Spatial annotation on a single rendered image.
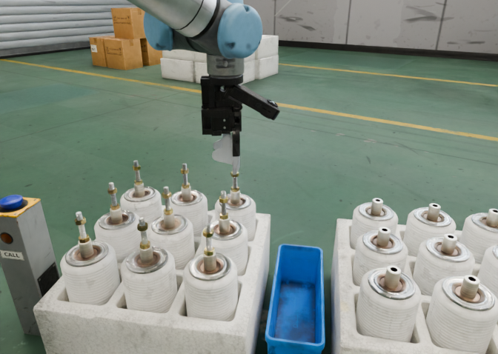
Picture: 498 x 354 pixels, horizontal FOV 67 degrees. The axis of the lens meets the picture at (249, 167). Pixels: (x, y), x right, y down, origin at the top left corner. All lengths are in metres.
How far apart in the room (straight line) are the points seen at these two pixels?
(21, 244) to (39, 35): 5.28
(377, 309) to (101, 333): 0.48
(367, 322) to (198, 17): 0.55
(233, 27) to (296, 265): 0.65
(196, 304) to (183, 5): 0.48
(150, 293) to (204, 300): 0.10
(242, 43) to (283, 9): 5.73
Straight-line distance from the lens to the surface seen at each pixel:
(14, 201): 0.85
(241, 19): 0.56
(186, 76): 3.55
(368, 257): 0.76
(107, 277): 0.77
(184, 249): 0.80
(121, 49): 4.28
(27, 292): 0.95
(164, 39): 0.66
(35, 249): 0.89
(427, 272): 0.81
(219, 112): 0.76
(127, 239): 0.84
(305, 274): 1.02
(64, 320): 0.80
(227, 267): 0.68
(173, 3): 0.52
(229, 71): 0.74
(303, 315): 0.96
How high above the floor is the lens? 0.69
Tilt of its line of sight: 24 degrees down
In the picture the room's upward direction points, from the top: straight up
